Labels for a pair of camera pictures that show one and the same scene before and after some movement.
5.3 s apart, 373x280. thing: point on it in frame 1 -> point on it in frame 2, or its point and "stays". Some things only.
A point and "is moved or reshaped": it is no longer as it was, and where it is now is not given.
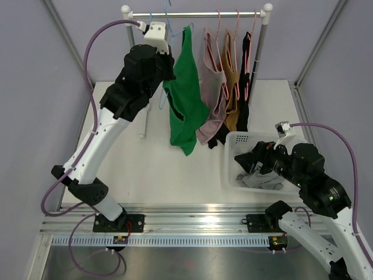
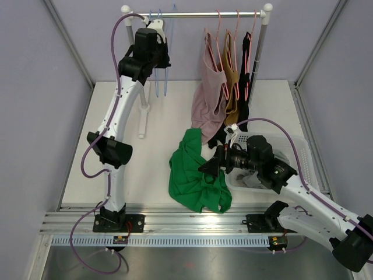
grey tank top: x=268 y=179 stays
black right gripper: x=248 y=160 -> x=224 y=158
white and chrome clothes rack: x=129 y=16 stays
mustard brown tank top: x=231 y=73 stays
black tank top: x=225 y=136 stays
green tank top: x=189 y=106 -> x=188 y=185
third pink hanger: x=247 y=55 stays
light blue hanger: x=151 y=17 is moved or reshaped
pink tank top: x=213 y=91 stays
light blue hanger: x=165 y=93 is moved or reshaped
